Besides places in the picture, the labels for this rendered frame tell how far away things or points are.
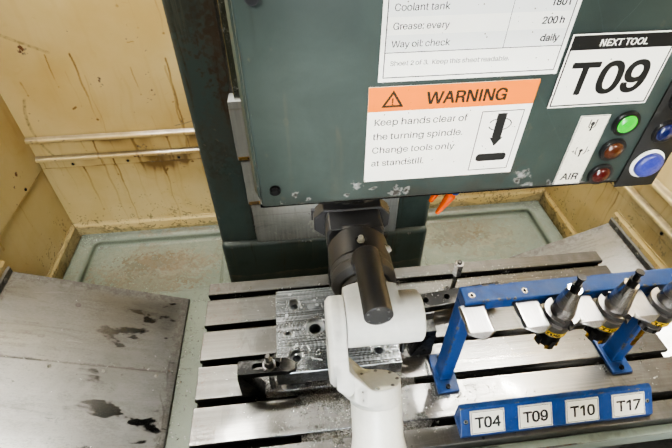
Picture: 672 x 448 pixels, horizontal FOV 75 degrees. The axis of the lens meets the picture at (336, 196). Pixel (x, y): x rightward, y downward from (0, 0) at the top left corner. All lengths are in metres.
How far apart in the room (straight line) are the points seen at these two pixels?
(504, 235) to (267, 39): 1.74
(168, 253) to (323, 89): 1.61
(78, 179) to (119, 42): 0.60
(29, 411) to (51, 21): 1.07
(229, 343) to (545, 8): 1.06
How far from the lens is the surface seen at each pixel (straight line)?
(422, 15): 0.37
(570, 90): 0.46
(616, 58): 0.47
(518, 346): 1.29
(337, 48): 0.37
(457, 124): 0.43
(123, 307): 1.65
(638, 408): 1.30
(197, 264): 1.86
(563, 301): 0.93
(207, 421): 1.16
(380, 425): 0.59
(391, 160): 0.44
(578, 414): 1.22
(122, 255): 2.00
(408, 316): 0.55
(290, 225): 1.39
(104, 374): 1.53
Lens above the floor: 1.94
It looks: 41 degrees down
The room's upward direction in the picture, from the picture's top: straight up
